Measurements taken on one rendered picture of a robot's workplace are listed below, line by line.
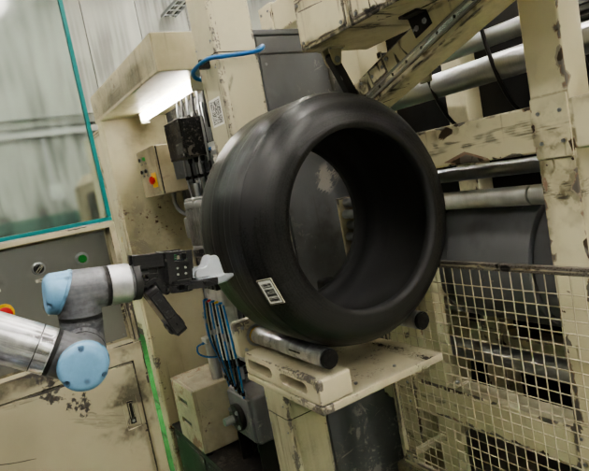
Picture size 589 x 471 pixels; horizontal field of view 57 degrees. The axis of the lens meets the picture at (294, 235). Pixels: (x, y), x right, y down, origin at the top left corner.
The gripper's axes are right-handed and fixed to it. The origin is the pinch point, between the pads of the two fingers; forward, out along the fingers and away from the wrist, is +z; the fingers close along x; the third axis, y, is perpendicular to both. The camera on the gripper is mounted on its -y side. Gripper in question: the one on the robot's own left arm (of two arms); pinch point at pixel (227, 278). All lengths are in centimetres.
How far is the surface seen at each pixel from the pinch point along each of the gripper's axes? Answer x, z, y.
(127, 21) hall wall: 918, 252, 391
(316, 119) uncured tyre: -11.8, 17.8, 31.4
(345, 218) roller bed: 38, 61, 9
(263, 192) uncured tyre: -11.1, 4.2, 17.2
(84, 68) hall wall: 918, 166, 297
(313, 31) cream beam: 18, 40, 61
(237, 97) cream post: 28, 20, 45
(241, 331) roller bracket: 25.3, 13.7, -17.7
